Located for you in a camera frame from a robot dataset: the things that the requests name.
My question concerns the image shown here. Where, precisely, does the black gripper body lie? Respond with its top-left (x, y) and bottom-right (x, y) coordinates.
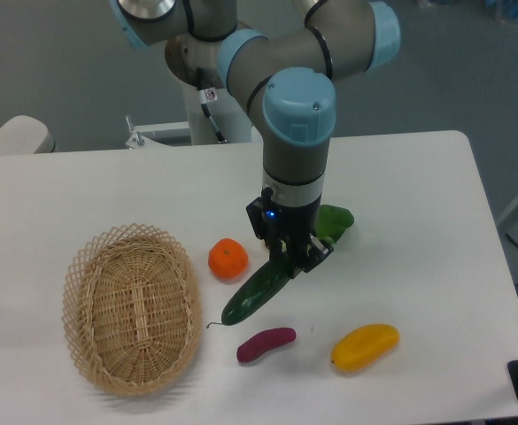
top-left (246, 187), bottom-right (334, 273)

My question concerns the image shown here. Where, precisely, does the green cucumber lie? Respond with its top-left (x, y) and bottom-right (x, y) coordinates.
top-left (206, 253), bottom-right (290, 328)

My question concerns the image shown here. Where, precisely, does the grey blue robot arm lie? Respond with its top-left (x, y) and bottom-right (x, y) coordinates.
top-left (111, 1), bottom-right (401, 276)

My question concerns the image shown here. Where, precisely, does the woven wicker basket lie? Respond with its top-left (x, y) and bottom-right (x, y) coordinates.
top-left (62, 223), bottom-right (203, 396)

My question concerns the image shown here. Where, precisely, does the green bok choy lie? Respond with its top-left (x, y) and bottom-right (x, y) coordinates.
top-left (315, 205), bottom-right (355, 244)

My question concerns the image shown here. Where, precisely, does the orange tangerine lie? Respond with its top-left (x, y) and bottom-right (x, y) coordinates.
top-left (208, 238), bottom-right (249, 280)

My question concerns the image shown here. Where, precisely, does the purple sweet potato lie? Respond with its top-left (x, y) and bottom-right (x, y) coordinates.
top-left (236, 327), bottom-right (297, 364)

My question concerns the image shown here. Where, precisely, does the yellow mango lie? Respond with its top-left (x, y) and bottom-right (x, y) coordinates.
top-left (330, 323), bottom-right (400, 373)

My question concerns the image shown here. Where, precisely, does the white chair back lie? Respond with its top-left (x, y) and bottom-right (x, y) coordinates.
top-left (0, 115), bottom-right (58, 157)

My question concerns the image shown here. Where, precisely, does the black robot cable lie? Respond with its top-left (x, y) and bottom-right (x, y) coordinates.
top-left (196, 66), bottom-right (229, 144)

